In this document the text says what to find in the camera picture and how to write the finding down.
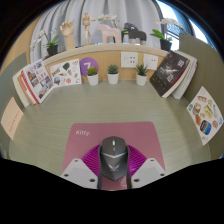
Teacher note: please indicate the wooden hand model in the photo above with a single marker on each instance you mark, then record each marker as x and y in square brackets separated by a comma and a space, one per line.
[68, 31]

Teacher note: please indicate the white mixed sticker sheet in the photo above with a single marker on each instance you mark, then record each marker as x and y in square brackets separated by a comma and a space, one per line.
[65, 73]

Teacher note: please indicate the dark framed window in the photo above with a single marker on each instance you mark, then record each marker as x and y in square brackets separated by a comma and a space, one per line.
[176, 31]

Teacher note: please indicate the small succulent in white pot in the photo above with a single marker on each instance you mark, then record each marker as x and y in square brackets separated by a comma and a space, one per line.
[93, 80]
[113, 78]
[141, 80]

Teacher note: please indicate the white books stack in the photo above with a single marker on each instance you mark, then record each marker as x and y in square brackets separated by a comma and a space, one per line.
[186, 80]

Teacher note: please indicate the beige paper card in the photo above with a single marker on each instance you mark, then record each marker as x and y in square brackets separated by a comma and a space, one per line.
[11, 118]

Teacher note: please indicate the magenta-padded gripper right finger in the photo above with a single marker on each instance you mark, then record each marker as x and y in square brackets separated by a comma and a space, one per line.
[146, 171]

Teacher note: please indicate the white wall socket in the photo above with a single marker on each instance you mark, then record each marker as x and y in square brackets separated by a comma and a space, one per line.
[150, 62]
[129, 59]

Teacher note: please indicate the small white orchid black pot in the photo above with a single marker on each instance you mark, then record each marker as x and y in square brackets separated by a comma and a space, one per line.
[52, 50]

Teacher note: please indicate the large white orchid black pot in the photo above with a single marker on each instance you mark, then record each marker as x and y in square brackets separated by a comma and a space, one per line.
[165, 45]

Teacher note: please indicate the pink horse figure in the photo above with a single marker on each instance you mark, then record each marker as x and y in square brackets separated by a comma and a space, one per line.
[108, 33]

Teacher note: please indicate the white food sticker sheet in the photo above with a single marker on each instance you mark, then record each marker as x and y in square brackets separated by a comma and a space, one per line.
[205, 116]

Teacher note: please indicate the cream cover book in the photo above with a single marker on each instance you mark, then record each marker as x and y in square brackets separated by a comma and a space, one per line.
[18, 88]

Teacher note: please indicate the grey computer mouse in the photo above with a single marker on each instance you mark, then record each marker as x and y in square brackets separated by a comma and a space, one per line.
[113, 160]

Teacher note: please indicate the black horse figure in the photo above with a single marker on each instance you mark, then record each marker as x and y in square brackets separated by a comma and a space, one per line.
[135, 33]

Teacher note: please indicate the dark cover book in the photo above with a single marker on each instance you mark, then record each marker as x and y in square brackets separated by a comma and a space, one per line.
[168, 73]

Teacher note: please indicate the pink mouse pad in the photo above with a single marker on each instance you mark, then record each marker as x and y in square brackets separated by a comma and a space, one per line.
[133, 133]

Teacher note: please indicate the purple round number disc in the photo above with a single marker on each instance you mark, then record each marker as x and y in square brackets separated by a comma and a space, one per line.
[87, 63]

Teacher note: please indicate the white orchid behind horses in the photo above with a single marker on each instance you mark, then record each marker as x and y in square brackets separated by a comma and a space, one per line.
[107, 16]

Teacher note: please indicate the grey-white curtain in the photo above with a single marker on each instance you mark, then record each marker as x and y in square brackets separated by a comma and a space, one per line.
[133, 11]

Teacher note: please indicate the wooden mannequin figure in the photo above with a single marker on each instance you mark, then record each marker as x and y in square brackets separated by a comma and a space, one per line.
[87, 25]

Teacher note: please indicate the photo collage cover book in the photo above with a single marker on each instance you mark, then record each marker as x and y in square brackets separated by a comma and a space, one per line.
[38, 80]

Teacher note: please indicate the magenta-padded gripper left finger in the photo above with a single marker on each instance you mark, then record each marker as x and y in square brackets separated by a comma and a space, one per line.
[80, 172]

